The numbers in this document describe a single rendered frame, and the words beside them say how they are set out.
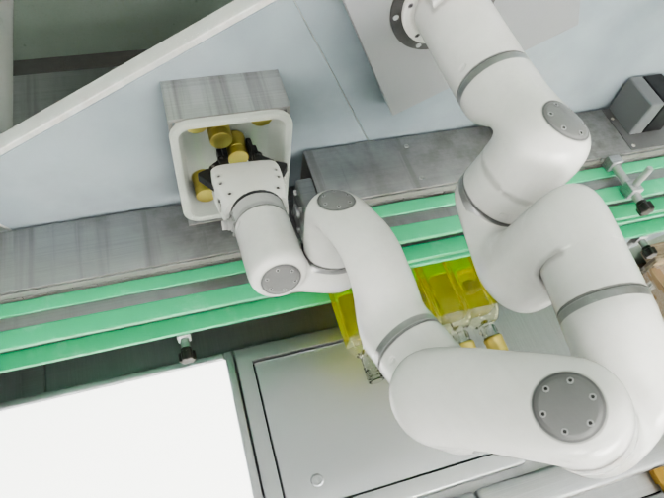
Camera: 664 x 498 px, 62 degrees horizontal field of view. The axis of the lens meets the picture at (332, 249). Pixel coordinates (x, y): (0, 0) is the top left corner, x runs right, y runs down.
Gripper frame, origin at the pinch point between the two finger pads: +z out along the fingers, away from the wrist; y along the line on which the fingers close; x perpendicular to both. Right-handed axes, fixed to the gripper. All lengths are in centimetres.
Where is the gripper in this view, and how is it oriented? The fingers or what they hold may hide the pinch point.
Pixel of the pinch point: (237, 153)
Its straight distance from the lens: 89.1
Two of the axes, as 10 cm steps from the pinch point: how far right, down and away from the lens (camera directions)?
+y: 9.5, -1.5, 2.7
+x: 0.7, -7.4, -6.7
